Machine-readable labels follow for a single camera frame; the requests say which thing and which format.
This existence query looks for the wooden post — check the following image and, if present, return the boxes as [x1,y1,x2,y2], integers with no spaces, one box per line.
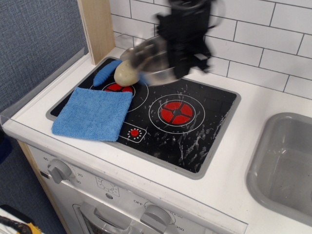
[77,0,115,65]

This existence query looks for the grey sink basin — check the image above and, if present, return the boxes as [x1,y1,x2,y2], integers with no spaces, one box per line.
[246,113,312,226]

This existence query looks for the black toy stovetop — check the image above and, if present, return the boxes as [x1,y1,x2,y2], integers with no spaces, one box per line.
[45,57,242,180]

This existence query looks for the blue ridged toy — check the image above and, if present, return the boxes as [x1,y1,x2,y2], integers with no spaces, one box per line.
[93,59,122,87]

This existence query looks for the grey oven knob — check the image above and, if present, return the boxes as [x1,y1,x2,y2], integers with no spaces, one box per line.
[48,159,72,184]
[140,205,172,234]

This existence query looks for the grey right oven knob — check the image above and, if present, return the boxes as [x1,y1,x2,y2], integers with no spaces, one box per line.
[140,205,172,234]

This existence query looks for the metal spoon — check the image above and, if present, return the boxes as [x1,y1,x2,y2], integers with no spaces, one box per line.
[120,47,135,61]

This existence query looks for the grey left oven knob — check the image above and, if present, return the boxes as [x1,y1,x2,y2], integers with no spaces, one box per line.
[48,159,72,184]

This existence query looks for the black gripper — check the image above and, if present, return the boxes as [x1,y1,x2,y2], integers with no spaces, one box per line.
[157,0,212,79]

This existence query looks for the beige toy potato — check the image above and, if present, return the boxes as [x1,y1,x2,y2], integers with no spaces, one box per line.
[114,60,139,87]

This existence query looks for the white toy oven front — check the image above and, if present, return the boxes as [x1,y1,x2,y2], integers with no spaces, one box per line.
[29,146,247,234]

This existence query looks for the blue cloth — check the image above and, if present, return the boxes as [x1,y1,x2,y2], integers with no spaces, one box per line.
[52,87,133,142]

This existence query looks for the yellow object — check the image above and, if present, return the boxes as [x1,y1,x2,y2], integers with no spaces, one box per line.
[20,223,42,234]

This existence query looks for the stainless steel pot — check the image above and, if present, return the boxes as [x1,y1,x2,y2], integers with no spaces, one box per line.
[128,36,178,86]

